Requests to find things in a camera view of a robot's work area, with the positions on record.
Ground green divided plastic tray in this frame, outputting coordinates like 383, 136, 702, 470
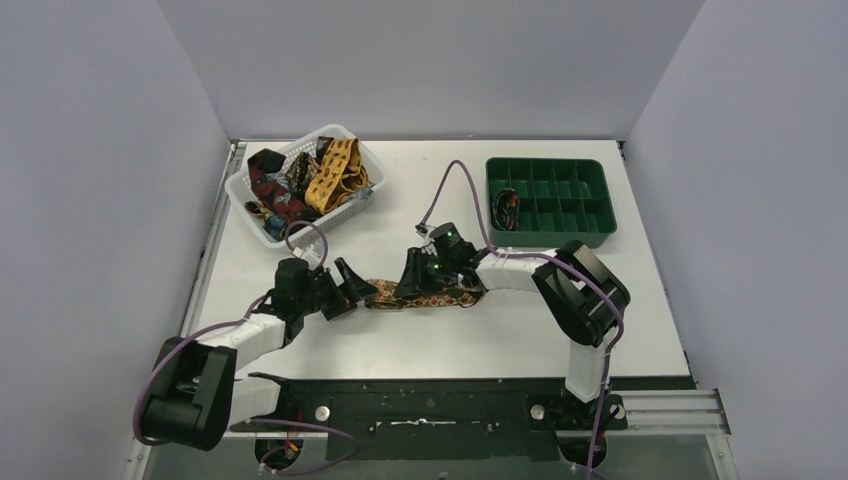
485, 157, 618, 248

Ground beige paisley patterned tie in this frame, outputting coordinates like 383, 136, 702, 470
364, 279, 485, 311

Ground rolled dark patterned tie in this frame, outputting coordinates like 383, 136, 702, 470
491, 188, 520, 231

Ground yellow patterned tie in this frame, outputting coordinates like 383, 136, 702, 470
305, 138, 369, 215

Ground dark red patterned tie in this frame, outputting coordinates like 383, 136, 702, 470
247, 149, 293, 203

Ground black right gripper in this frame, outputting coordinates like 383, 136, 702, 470
396, 246, 457, 297

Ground dark brown patterned tie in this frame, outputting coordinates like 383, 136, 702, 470
285, 136, 335, 195

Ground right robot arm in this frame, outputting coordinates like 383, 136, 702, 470
394, 222, 631, 403

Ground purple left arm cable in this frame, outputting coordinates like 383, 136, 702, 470
132, 220, 362, 478

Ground white plastic basket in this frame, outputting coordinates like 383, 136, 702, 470
225, 124, 387, 249

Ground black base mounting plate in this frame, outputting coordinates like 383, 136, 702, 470
253, 378, 628, 471

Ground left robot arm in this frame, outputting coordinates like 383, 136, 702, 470
133, 258, 378, 451

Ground aluminium rail frame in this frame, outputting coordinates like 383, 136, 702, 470
123, 389, 738, 479

